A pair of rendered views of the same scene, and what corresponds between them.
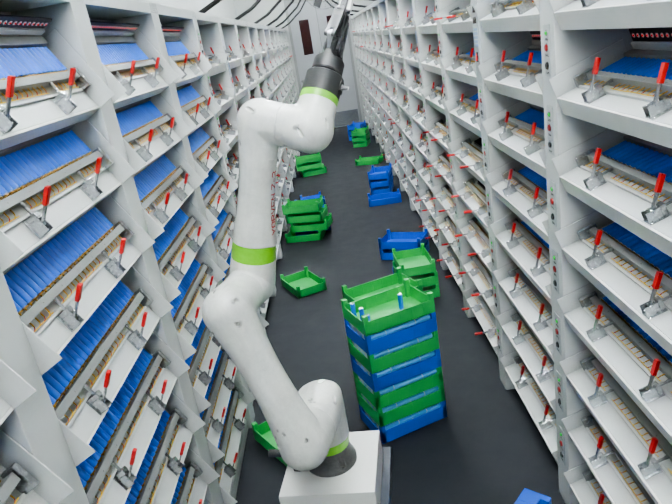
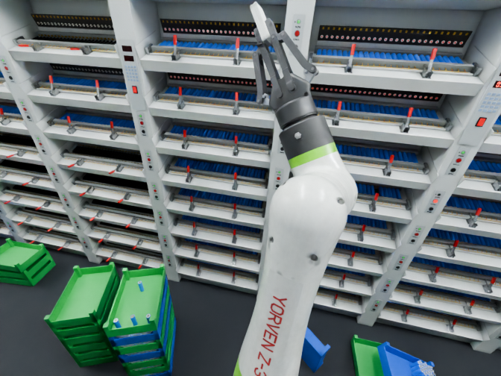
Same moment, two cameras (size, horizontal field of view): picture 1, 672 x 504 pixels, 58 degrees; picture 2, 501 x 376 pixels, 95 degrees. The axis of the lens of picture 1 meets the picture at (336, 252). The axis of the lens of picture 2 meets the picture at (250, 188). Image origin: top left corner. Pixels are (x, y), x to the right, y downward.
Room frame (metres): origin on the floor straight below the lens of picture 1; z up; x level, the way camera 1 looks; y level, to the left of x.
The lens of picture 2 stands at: (1.51, 0.41, 1.56)
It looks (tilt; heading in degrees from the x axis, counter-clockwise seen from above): 31 degrees down; 279
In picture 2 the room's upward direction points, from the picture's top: 3 degrees clockwise
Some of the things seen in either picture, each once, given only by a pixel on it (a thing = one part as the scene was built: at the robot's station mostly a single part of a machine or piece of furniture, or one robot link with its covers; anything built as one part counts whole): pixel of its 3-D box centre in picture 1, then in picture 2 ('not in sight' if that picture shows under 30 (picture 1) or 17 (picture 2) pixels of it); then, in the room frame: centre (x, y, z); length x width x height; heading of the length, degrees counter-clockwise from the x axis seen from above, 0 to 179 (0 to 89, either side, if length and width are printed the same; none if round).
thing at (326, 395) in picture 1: (321, 418); not in sight; (1.45, 0.12, 0.52); 0.16 x 0.13 x 0.19; 163
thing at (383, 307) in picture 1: (387, 305); (139, 296); (2.11, -0.16, 0.52); 0.30 x 0.20 x 0.08; 111
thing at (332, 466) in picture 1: (311, 451); not in sight; (1.47, 0.17, 0.40); 0.26 x 0.15 x 0.06; 73
